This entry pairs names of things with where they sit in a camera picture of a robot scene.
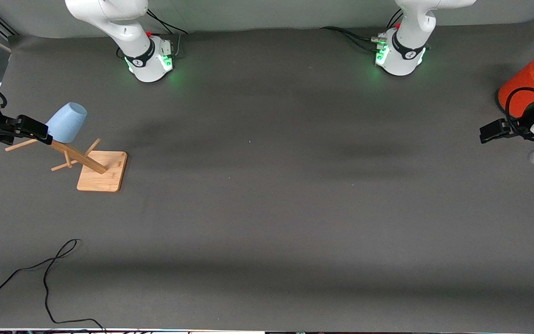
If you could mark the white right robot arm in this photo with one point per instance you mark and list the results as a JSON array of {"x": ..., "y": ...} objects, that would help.
[{"x": 123, "y": 28}]

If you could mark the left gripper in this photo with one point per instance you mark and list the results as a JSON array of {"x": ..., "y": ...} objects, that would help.
[{"x": 520, "y": 124}]

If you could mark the orange cylindrical can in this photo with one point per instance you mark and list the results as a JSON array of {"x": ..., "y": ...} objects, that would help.
[{"x": 524, "y": 86}]

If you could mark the grey aluminium frame rail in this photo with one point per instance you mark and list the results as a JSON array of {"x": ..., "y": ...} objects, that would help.
[{"x": 5, "y": 27}]

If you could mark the dark grey table mat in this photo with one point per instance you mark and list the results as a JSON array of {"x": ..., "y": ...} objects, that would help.
[{"x": 267, "y": 232}]

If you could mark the light blue plastic cup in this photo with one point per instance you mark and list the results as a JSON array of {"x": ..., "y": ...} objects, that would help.
[{"x": 68, "y": 120}]

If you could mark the wooden cup rack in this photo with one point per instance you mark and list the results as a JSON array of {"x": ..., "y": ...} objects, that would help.
[{"x": 102, "y": 174}]

